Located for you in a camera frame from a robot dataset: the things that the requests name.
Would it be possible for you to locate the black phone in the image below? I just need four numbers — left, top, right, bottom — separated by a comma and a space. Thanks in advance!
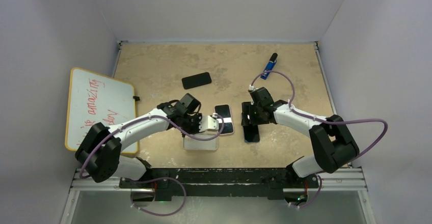
214, 104, 234, 135

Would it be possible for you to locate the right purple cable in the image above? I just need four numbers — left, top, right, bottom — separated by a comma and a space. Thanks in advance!
249, 70, 389, 209

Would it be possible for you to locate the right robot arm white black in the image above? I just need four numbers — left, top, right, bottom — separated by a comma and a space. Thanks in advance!
241, 87, 360, 187

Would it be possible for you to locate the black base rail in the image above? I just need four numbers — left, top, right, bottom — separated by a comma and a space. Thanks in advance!
119, 167, 319, 201

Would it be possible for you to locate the whiteboard with yellow frame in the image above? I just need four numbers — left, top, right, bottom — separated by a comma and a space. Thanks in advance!
65, 67, 137, 151

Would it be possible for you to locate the clear phone case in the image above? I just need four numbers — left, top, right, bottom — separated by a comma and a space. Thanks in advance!
182, 133, 218, 151

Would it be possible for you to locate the blue marker black cap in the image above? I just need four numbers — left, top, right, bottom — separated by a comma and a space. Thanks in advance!
260, 53, 278, 80

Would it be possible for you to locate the black phone face down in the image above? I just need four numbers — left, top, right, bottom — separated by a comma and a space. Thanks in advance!
181, 72, 212, 90

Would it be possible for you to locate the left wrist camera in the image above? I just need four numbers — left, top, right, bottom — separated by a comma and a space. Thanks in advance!
198, 114, 219, 132

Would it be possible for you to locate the dark blue phone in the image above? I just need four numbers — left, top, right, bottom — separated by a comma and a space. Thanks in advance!
242, 125, 260, 143

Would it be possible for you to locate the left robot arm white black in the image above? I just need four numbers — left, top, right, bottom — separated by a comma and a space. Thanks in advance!
75, 93, 202, 188

